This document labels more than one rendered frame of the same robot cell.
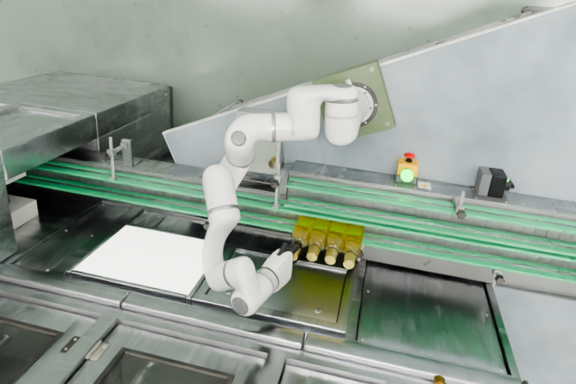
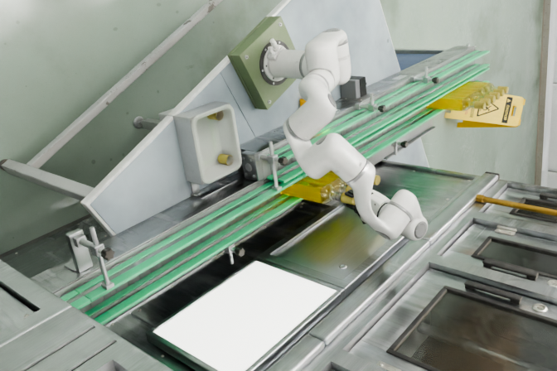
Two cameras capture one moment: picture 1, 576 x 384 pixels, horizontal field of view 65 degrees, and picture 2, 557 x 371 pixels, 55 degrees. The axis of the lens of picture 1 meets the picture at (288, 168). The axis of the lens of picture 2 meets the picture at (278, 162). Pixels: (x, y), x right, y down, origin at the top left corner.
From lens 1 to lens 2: 1.50 m
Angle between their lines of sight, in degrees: 54
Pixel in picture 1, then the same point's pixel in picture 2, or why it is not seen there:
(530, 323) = not seen: hidden behind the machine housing
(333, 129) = (344, 69)
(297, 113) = (333, 63)
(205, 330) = (386, 291)
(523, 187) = not seen: hidden behind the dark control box
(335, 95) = (343, 37)
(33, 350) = not seen: outside the picture
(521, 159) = (355, 63)
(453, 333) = (428, 186)
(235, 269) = (413, 199)
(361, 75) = (273, 33)
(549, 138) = (361, 40)
